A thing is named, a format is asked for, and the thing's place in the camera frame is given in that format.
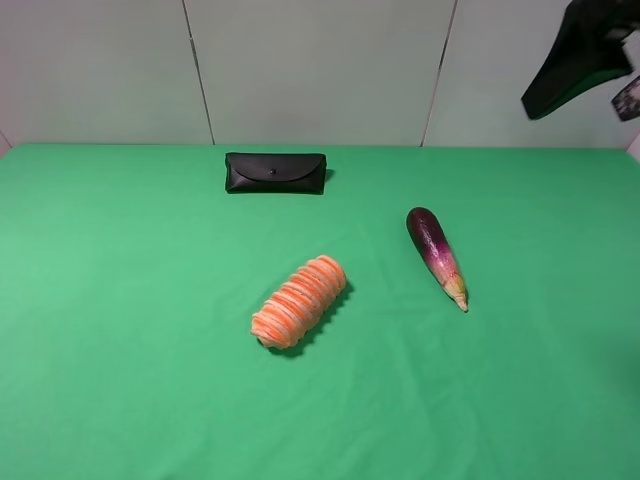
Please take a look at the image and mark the green table cloth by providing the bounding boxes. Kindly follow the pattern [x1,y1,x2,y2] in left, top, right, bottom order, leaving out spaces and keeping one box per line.
[1,145,639,479]

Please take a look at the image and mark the purple eggplant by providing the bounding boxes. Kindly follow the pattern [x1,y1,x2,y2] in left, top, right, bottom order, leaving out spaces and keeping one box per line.
[406,207,468,312]

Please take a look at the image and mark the orange sliced bread loaf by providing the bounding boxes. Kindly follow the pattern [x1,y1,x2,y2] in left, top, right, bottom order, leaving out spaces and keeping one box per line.
[250,255,347,350]

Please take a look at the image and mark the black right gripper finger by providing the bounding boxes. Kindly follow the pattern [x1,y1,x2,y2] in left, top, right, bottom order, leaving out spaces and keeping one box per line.
[521,0,639,120]
[611,76,640,122]

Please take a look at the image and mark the black glasses case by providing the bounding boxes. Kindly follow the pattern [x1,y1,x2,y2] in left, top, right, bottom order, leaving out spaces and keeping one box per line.
[225,152,327,195]

